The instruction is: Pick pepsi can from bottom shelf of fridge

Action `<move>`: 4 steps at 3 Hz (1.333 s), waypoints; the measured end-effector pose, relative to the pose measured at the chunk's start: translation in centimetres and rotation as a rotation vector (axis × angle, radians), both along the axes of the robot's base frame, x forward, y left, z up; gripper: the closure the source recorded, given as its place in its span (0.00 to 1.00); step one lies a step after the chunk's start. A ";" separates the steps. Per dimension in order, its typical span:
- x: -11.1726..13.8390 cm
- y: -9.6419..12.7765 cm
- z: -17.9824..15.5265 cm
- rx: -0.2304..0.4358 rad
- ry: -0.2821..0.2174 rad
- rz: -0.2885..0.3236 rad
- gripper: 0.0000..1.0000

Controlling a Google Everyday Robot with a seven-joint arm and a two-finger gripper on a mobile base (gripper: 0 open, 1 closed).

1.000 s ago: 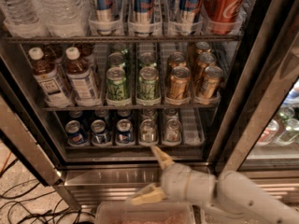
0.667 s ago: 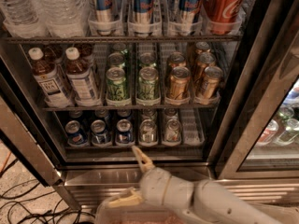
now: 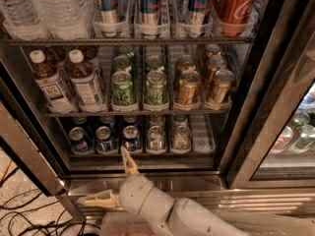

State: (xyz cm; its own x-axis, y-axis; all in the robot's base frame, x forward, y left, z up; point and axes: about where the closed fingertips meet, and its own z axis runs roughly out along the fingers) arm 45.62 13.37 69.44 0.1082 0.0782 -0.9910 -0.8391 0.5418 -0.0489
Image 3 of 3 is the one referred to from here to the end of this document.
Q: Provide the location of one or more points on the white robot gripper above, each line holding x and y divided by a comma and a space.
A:
134, 191

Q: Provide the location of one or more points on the blue pepsi can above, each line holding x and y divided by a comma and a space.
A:
105, 143
131, 138
80, 141

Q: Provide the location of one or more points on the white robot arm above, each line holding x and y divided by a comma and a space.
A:
188, 218

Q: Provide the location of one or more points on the silver can lane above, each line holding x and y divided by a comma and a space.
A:
181, 138
156, 138

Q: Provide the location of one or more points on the green can front left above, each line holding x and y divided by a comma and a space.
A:
122, 88

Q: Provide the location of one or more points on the green can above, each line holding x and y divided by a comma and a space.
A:
156, 88
122, 88

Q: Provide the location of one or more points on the green can front right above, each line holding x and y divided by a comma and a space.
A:
156, 88

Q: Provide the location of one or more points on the stainless fridge door left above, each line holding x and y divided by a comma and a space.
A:
22, 150

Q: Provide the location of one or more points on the green can second row left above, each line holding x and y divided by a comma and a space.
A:
123, 63

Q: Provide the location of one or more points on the green can second row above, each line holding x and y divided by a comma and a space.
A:
123, 63
154, 62

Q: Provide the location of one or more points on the gold can front left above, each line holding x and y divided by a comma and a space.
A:
187, 88

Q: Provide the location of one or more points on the gold can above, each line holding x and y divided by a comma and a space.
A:
209, 50
221, 86
187, 88

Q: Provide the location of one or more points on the green can second row right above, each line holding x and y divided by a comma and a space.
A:
154, 62

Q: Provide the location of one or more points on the gold can second row left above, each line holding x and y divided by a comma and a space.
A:
185, 62

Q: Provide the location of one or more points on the gold can second row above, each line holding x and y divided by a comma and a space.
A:
185, 62
213, 64

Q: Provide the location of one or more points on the gold can front right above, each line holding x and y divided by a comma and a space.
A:
221, 86

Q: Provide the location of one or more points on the gold can second row right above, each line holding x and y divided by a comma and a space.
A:
213, 64

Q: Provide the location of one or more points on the glass fridge door right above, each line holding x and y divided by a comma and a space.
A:
277, 152

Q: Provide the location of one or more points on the gold can back right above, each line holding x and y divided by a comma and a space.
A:
209, 50

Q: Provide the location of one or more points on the red bull can middle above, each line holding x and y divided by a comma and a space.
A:
150, 17

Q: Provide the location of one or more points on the red bull can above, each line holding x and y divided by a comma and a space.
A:
197, 16
112, 15
150, 17

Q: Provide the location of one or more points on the red bull can left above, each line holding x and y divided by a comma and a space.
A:
112, 15

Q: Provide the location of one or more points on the red bull can right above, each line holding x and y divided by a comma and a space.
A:
197, 16

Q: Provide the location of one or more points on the red coca cola can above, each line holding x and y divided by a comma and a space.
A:
233, 14

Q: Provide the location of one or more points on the clear plastic bin left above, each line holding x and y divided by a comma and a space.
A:
125, 224

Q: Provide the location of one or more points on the clear plastic bin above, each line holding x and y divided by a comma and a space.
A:
260, 224
125, 224

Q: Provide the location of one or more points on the tea bottle right front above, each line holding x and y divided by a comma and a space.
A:
85, 80

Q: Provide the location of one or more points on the tea bottle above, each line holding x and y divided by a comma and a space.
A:
54, 84
85, 80

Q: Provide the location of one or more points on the tea bottle left front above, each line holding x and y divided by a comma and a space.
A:
54, 84

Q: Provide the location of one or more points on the clear plastic bin right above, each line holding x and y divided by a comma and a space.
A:
260, 224

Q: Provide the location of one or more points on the water bottle right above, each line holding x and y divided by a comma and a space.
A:
68, 19

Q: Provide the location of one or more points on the water bottle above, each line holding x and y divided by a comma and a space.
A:
22, 20
68, 19

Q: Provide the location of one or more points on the water bottle left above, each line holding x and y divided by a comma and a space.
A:
22, 20

